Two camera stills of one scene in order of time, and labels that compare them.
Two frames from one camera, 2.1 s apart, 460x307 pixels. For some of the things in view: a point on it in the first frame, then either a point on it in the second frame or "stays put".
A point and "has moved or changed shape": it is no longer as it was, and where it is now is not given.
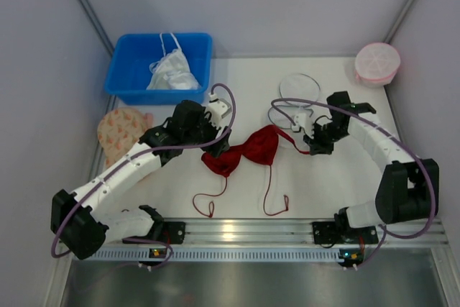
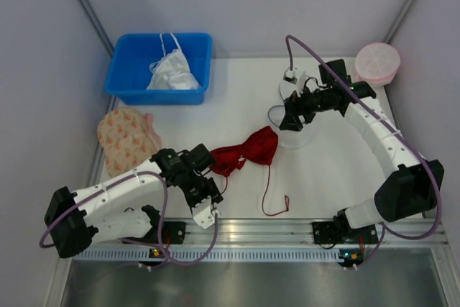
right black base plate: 328,233 stays put
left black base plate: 171,232 stays put
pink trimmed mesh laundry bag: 376,64 stays put
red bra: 260,145 has moved or changed shape
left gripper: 215,138 -> 207,188
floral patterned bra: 120,129 stays put
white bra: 172,71 stays put
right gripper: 320,138 -> 298,106
